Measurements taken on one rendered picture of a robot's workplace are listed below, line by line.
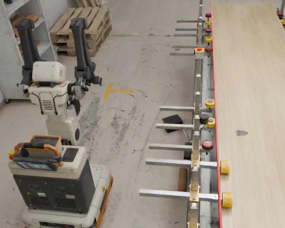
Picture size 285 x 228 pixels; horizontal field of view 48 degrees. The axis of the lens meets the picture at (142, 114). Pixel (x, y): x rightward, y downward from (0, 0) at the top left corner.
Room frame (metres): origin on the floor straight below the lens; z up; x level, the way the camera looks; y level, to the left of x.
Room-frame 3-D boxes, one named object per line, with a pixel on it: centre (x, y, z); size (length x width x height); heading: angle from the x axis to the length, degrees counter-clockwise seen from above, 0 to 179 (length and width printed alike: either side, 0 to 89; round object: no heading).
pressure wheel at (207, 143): (1.62, -0.43, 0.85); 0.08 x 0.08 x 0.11
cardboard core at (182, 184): (2.04, -0.33, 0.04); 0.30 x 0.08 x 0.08; 168
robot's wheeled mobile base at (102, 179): (1.87, 0.71, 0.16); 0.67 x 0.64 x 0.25; 168
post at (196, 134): (1.43, -0.31, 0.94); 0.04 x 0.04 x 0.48; 78
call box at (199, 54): (2.42, -0.52, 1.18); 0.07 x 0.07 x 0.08; 78
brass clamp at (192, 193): (1.16, -0.25, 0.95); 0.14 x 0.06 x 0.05; 168
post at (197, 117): (1.67, -0.36, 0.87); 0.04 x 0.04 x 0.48; 78
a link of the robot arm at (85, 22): (2.27, 0.40, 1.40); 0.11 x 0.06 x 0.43; 78
